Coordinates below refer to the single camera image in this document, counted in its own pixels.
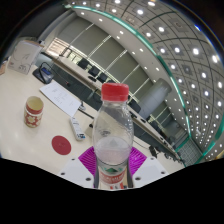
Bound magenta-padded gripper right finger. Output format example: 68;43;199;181
126;146;168;189

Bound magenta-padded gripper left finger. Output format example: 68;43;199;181
57;146;100;189

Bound clear red-capped water bottle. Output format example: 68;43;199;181
91;82;135;191

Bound flat round red coaster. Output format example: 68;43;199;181
50;134;73;156

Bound red floral cup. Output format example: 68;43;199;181
23;95;45;129

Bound white paper sheet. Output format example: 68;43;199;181
38;81;83;118

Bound black office chairs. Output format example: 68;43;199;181
76;57;161;159

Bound black conference phone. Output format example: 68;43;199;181
32;62;56;85

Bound round ceiling lights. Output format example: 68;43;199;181
64;0;224;158

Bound flat brown cardboard piece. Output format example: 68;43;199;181
0;59;8;76

